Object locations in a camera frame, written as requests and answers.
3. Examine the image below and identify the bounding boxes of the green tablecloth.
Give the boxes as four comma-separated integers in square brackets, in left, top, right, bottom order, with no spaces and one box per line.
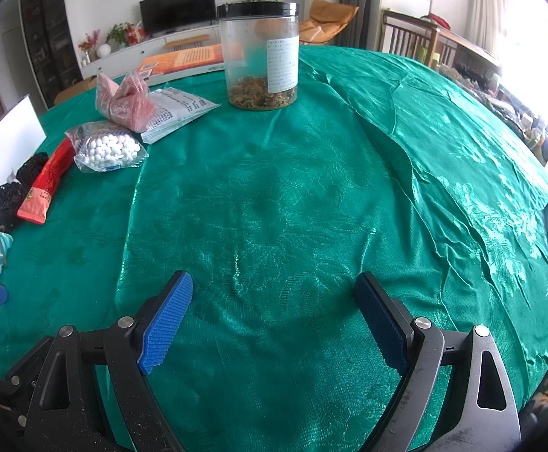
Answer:
[0,44,548,452]

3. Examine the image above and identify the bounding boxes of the white television cabinet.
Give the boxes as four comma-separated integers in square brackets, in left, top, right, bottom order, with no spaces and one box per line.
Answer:
[80,26,220,78]

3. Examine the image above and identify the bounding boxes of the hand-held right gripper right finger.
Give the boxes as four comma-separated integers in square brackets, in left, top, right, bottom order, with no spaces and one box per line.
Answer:
[354,272,522,452]

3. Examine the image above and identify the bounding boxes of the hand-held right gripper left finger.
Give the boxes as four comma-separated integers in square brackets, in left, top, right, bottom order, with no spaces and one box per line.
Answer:
[5,270,194,452]

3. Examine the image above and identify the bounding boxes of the orange lounge chair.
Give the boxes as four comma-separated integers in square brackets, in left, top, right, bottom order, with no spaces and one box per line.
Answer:
[298,0,359,45]

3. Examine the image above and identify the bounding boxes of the white printed packet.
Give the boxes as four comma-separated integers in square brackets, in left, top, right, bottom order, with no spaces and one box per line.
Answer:
[137,87,222,144]

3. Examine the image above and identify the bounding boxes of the clear jar with black lid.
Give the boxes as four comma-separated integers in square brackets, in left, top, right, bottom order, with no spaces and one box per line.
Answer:
[216,2,300,111]

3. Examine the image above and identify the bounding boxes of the black lace hair band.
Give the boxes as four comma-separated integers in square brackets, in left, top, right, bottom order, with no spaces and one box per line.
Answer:
[16,152,49,189]

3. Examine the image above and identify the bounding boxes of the red packet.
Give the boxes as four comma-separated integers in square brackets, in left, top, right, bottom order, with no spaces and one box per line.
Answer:
[17,137,76,225]

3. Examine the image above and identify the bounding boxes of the white box with cardboard bottom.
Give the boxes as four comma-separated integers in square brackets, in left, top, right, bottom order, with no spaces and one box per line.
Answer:
[0,95,47,293]

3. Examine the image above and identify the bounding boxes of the black display cabinet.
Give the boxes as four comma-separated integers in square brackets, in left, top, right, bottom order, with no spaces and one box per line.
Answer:
[20,0,82,109]

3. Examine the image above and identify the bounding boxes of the black television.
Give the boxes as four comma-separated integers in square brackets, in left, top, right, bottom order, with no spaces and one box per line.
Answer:
[139,0,217,34]

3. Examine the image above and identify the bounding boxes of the wooden bench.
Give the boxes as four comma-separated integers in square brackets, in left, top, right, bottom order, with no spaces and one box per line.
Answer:
[165,34,211,50]

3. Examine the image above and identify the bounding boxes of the pink patterned packet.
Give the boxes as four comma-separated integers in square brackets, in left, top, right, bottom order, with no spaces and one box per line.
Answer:
[96,70,156,133]

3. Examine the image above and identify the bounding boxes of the white sheer curtain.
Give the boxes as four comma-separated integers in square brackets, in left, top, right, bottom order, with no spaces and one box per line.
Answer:
[467,0,514,57]

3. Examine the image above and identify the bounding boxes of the orange book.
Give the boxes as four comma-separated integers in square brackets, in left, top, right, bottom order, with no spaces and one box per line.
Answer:
[138,43,225,78]

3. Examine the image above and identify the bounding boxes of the pile of household clutter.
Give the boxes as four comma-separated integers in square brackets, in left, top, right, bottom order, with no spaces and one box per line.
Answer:
[443,63,548,184]

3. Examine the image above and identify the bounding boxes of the black sequin scrunchie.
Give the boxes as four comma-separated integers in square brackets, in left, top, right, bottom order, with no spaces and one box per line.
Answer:
[0,183,32,232]

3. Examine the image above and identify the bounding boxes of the wooden railing cot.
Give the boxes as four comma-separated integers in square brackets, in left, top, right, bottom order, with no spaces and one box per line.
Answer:
[381,9,501,73]

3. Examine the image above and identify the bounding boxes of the leafy green plant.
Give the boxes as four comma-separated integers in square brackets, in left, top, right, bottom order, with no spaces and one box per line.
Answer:
[105,22,131,47]

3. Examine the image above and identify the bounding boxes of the bag of white cotton balls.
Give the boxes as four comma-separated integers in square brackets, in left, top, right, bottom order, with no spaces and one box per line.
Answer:
[65,121,150,173]

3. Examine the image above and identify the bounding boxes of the red flowers in vase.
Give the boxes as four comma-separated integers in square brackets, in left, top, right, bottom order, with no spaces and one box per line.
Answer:
[78,29,101,64]

